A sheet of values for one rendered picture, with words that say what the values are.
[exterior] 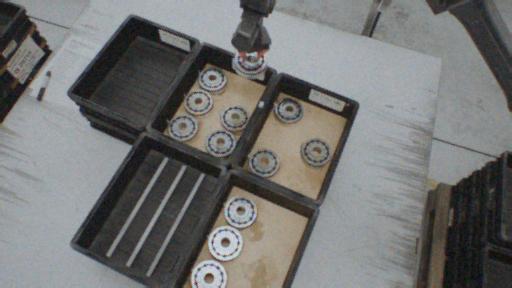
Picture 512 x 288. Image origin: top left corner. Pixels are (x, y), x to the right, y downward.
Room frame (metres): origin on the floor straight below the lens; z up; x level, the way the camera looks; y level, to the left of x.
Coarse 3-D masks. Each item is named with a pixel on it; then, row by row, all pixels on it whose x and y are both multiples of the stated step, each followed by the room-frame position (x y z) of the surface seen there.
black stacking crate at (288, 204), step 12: (240, 180) 0.40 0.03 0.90; (228, 192) 0.38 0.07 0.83; (252, 192) 0.38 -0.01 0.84; (264, 192) 0.37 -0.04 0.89; (216, 204) 0.31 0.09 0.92; (276, 204) 0.36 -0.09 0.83; (288, 204) 0.35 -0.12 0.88; (300, 204) 0.34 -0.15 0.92; (216, 216) 0.29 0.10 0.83; (312, 216) 0.31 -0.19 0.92; (204, 228) 0.23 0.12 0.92; (204, 240) 0.22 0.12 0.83; (300, 240) 0.25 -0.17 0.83; (192, 252) 0.16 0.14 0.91; (192, 264) 0.14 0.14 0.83; (180, 276) 0.10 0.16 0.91; (288, 276) 0.13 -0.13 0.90
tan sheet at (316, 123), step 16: (288, 96) 0.77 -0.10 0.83; (272, 112) 0.69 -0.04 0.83; (288, 112) 0.70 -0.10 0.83; (304, 112) 0.71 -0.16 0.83; (320, 112) 0.72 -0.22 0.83; (272, 128) 0.63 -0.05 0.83; (288, 128) 0.64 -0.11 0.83; (304, 128) 0.64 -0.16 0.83; (320, 128) 0.65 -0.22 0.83; (336, 128) 0.66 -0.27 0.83; (256, 144) 0.56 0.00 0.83; (272, 144) 0.57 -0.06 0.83; (288, 144) 0.57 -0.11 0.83; (336, 144) 0.60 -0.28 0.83; (288, 160) 0.51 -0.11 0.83; (288, 176) 0.46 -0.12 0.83; (304, 176) 0.46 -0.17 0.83; (320, 176) 0.47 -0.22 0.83; (304, 192) 0.41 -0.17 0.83
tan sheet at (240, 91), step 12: (228, 72) 0.84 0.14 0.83; (228, 84) 0.79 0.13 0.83; (240, 84) 0.80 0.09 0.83; (252, 84) 0.80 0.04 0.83; (216, 96) 0.73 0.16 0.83; (228, 96) 0.74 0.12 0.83; (240, 96) 0.74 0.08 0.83; (252, 96) 0.75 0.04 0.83; (180, 108) 0.66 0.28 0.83; (216, 108) 0.68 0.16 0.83; (252, 108) 0.70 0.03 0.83; (204, 120) 0.63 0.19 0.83; (216, 120) 0.63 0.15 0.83; (204, 132) 0.58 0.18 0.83; (192, 144) 0.53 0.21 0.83; (204, 144) 0.54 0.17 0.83
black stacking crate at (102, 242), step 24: (144, 144) 0.48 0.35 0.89; (144, 168) 0.42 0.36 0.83; (168, 168) 0.43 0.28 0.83; (192, 168) 0.44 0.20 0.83; (216, 168) 0.42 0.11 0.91; (120, 192) 0.33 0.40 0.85; (96, 216) 0.23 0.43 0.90; (120, 216) 0.26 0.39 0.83; (144, 216) 0.27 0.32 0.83; (168, 216) 0.28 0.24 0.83; (192, 216) 0.28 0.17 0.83; (96, 240) 0.17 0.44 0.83; (120, 240) 0.18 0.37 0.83; (120, 264) 0.12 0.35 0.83; (144, 264) 0.12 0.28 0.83; (168, 264) 0.13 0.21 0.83
